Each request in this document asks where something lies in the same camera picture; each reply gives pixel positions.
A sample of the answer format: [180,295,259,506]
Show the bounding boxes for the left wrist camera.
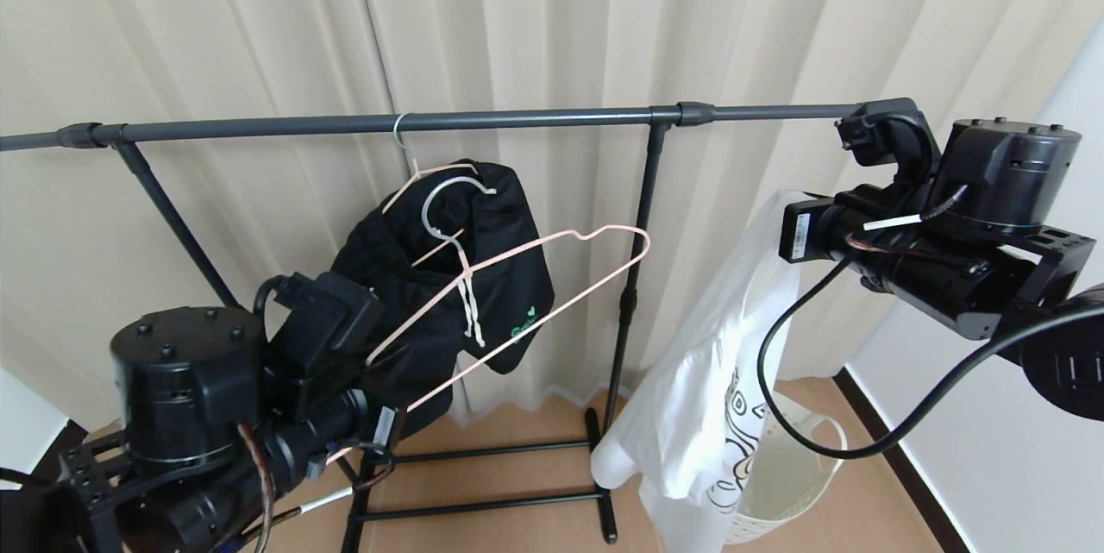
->
[259,271,386,426]

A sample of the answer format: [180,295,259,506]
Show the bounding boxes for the black clothes rack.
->
[0,102,863,553]

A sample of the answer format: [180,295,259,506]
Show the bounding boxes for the white curtain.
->
[0,0,1104,429]

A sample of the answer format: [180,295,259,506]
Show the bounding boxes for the pink clothes hanger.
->
[381,113,481,267]
[315,176,651,465]

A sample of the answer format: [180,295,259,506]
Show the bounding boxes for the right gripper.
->
[778,191,1038,340]

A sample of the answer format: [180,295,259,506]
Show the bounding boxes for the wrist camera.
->
[259,271,386,426]
[835,97,943,192]

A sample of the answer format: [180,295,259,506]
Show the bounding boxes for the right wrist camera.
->
[835,97,943,192]

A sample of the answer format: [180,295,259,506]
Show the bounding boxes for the black shorts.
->
[332,159,556,439]

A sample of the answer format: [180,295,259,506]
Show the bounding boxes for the white laundry basket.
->
[723,398,849,546]

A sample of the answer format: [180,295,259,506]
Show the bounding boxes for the white printed shirt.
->
[591,189,805,553]

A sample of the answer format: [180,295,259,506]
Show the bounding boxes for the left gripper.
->
[164,389,408,553]

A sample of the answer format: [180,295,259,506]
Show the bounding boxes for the black cable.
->
[252,275,303,334]
[756,251,1104,462]

